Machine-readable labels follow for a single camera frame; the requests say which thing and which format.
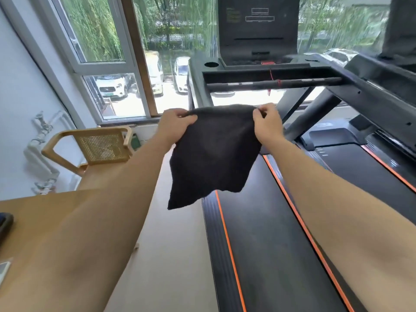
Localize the person's left hand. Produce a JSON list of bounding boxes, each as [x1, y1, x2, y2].
[[156, 108, 198, 145]]

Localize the person's right hand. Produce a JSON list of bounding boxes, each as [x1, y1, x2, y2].
[[252, 103, 284, 146]]

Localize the black cloth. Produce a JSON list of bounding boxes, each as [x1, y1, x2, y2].
[[167, 105, 262, 210]]

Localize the person's left forearm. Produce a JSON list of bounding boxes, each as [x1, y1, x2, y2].
[[0, 133, 176, 312]]

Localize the person's right forearm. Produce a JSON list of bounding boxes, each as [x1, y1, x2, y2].
[[260, 130, 416, 312]]

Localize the black treadmill with orange stripes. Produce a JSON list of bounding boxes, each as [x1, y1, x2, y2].
[[187, 0, 416, 312]]

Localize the silver parked car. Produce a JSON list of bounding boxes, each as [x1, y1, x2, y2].
[[172, 56, 190, 93]]

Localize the white parked van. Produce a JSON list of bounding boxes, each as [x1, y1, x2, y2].
[[145, 50, 164, 96]]

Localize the white parked car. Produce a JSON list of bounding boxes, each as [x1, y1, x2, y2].
[[95, 74, 132, 98]]

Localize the wooden cane-back chair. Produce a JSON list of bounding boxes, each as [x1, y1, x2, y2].
[[41, 125, 134, 177]]

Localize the white radiator pipes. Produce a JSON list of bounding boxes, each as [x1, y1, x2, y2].
[[23, 110, 77, 196]]

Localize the black device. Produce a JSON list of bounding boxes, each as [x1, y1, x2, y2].
[[0, 212, 14, 247]]

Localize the white flat device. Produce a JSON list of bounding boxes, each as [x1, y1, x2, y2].
[[0, 261, 12, 286]]

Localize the red safety cord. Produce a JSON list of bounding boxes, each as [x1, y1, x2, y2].
[[262, 61, 283, 96]]

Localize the white window frame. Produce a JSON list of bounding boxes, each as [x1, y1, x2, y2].
[[32, 0, 156, 124]]

